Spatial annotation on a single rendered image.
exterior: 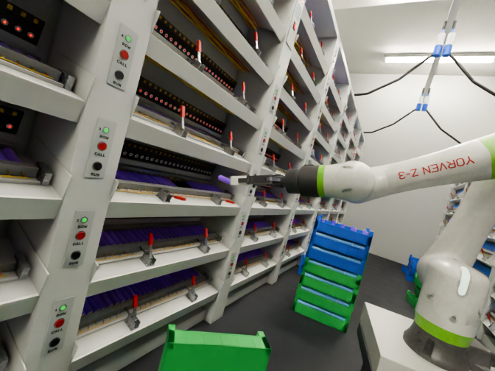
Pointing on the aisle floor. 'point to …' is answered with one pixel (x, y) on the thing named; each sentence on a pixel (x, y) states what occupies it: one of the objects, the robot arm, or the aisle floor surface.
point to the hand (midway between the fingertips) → (241, 181)
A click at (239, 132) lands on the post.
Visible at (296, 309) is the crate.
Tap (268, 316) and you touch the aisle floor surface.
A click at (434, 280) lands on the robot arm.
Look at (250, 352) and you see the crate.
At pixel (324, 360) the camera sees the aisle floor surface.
